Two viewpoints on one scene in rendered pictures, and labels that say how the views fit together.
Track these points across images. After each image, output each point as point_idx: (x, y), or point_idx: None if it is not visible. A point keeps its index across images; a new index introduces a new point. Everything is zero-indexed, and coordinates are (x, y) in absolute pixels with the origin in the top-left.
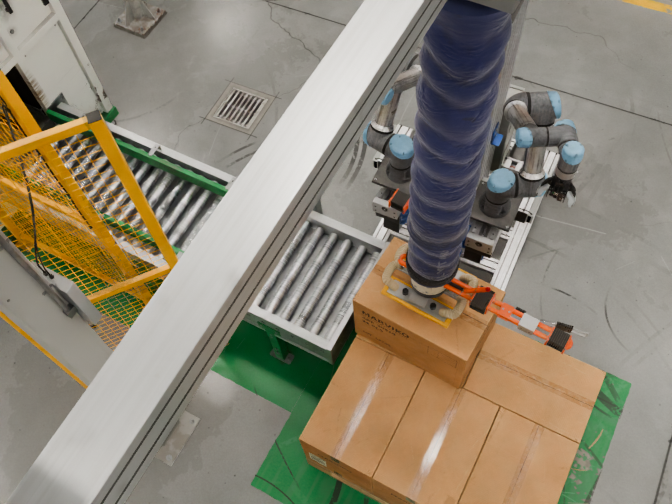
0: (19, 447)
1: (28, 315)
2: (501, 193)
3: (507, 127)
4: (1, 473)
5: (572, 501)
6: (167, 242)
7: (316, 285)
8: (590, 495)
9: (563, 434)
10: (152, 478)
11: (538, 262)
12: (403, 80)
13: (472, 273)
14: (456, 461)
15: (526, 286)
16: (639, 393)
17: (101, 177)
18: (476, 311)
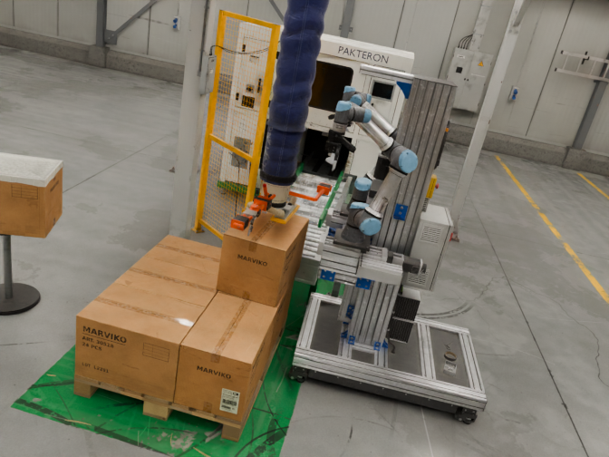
0: (161, 212)
1: (189, 48)
2: (350, 209)
3: (417, 229)
4: (147, 209)
5: (140, 433)
6: (258, 133)
7: None
8: (146, 447)
9: (187, 335)
10: (148, 246)
11: (373, 415)
12: (374, 111)
13: (332, 346)
14: (158, 286)
15: (344, 406)
16: None
17: (264, 63)
18: (264, 239)
